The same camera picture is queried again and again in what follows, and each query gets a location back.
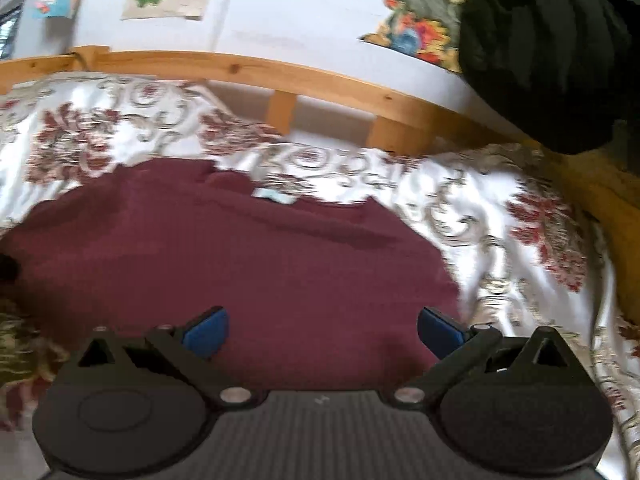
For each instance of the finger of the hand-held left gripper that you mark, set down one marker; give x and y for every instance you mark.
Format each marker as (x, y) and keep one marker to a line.
(7, 267)

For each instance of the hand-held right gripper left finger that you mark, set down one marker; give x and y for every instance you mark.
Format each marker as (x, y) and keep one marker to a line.
(206, 334)

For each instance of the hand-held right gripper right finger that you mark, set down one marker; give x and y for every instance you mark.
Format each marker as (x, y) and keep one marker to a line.
(440, 334)

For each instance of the maroon sweater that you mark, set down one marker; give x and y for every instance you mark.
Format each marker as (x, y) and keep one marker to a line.
(250, 260)

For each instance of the white floral satin blanket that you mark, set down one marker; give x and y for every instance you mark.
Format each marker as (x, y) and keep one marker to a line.
(500, 240)

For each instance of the dark window grille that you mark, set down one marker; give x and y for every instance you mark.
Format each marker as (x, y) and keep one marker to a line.
(9, 30)

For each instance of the black quilted jacket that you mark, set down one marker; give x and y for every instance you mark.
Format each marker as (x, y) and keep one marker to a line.
(545, 50)

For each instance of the wooden bed frame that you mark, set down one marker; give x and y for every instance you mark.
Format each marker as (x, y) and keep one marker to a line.
(300, 77)

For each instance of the colourful landscape wall poster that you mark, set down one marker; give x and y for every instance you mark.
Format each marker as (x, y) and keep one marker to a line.
(420, 25)

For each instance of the white wall pipe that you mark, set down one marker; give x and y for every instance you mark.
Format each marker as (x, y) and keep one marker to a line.
(226, 5)

